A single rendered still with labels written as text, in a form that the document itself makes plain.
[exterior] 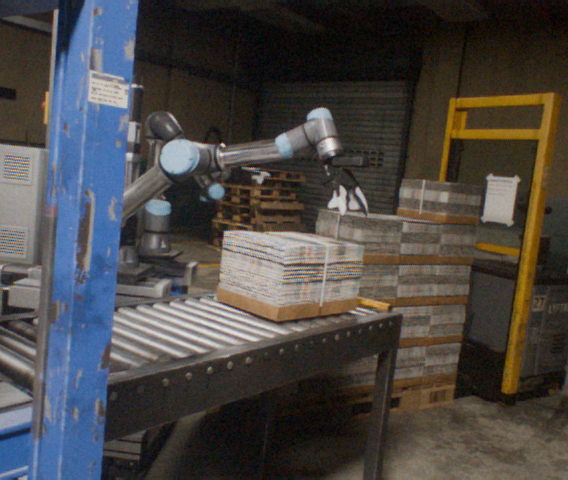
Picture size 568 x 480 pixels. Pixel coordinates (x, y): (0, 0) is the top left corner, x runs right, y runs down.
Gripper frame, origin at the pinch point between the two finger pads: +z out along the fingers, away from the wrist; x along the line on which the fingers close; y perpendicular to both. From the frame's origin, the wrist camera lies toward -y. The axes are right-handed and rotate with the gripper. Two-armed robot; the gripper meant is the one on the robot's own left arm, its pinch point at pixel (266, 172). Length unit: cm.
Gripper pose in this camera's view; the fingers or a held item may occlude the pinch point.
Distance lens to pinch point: 312.7
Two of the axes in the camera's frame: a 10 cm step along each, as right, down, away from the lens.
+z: 9.2, 0.6, 3.9
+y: -1.6, 9.6, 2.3
